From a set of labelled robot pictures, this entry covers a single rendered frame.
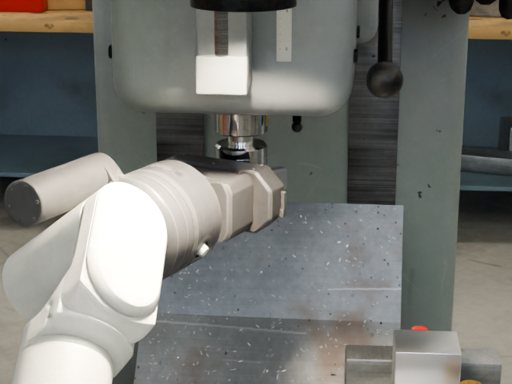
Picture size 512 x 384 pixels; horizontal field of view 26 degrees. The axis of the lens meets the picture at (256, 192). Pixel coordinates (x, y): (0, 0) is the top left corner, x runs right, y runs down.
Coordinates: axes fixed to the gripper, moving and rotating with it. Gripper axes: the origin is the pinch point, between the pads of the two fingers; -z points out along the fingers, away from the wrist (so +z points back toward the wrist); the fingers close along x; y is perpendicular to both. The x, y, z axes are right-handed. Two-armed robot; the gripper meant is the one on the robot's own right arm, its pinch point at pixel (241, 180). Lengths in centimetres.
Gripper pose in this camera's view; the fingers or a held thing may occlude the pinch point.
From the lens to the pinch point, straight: 100.9
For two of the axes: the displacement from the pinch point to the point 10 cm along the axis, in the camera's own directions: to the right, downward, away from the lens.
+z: -4.8, 2.4, -8.4
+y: -0.1, 9.6, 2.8
